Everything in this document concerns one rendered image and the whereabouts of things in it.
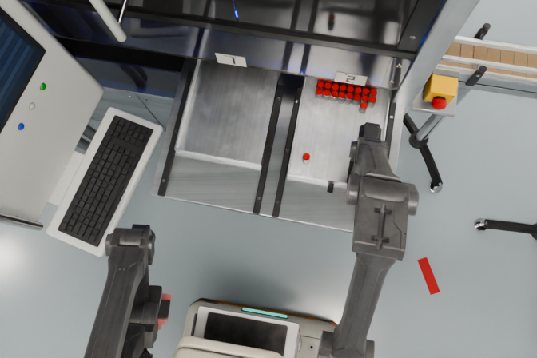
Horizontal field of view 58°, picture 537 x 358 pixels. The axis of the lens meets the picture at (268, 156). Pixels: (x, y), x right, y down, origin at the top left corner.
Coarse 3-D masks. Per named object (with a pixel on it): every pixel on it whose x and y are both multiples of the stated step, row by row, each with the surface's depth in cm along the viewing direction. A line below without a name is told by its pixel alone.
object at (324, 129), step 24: (312, 96) 148; (384, 96) 147; (312, 120) 146; (336, 120) 146; (360, 120) 145; (384, 120) 144; (312, 144) 144; (336, 144) 144; (288, 168) 139; (312, 168) 142; (336, 168) 142
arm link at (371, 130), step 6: (360, 126) 124; (366, 126) 121; (372, 126) 121; (378, 126) 121; (360, 132) 123; (366, 132) 120; (372, 132) 120; (378, 132) 120; (372, 138) 119; (378, 138) 122; (354, 144) 114; (354, 150) 113; (354, 156) 115
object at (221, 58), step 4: (216, 56) 137; (220, 56) 136; (224, 56) 136; (228, 56) 135; (232, 56) 135; (236, 56) 134; (220, 60) 139; (224, 60) 138; (228, 60) 138; (232, 60) 137; (236, 60) 137; (240, 60) 136; (244, 60) 136; (232, 64) 140; (236, 64) 139; (240, 64) 139; (244, 64) 138
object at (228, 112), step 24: (216, 72) 152; (240, 72) 151; (264, 72) 151; (192, 96) 150; (216, 96) 150; (240, 96) 149; (264, 96) 149; (192, 120) 148; (216, 120) 148; (240, 120) 147; (264, 120) 147; (192, 144) 146; (216, 144) 146; (240, 144) 145; (264, 144) 142
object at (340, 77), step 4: (336, 72) 132; (336, 76) 134; (340, 76) 134; (344, 76) 133; (352, 76) 132; (356, 76) 132; (360, 76) 131; (364, 76) 131; (336, 80) 137; (340, 80) 136; (344, 80) 136; (348, 80) 135; (352, 80) 135; (356, 80) 134; (360, 80) 134; (364, 80) 133; (356, 84) 137; (360, 84) 136; (364, 84) 136
